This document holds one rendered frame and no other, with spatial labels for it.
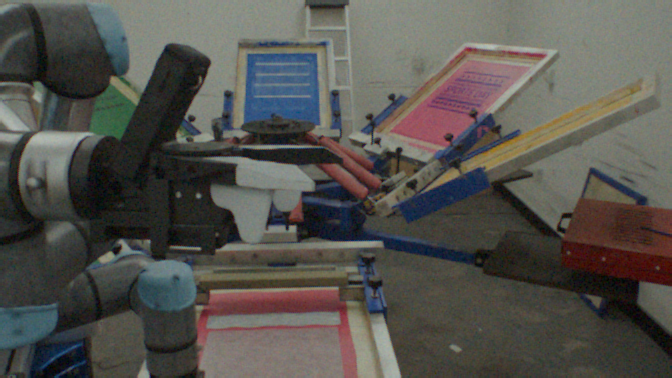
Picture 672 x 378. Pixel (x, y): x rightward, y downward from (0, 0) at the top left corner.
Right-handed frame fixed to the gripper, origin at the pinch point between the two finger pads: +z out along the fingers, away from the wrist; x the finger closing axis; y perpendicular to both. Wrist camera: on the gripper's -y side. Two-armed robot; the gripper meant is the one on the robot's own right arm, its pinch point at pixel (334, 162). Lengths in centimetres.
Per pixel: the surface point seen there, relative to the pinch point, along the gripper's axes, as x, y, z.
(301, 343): -99, 59, -21
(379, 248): -143, 45, -4
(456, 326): -295, 129, 32
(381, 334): -100, 56, -1
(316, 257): -140, 48, -24
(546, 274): -151, 52, 49
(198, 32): -495, -48, -190
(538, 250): -171, 50, 49
